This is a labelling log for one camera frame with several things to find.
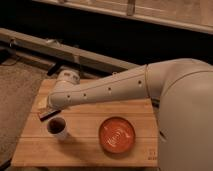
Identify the white cup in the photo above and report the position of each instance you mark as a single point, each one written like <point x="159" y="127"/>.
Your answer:
<point x="57" y="128"/>

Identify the orange bowl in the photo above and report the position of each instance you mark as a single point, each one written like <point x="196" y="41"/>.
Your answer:
<point x="116" y="135"/>

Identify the long metal rail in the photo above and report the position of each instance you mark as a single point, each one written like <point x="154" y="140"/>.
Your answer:
<point x="65" y="52"/>

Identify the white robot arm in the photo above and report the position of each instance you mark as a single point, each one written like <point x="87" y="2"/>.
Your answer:
<point x="184" y="88"/>

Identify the wooden board table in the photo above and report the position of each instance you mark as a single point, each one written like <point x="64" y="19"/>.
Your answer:
<point x="36" y="147"/>

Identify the brown rectangular box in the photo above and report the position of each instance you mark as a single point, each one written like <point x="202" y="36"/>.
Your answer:
<point x="47" y="114"/>

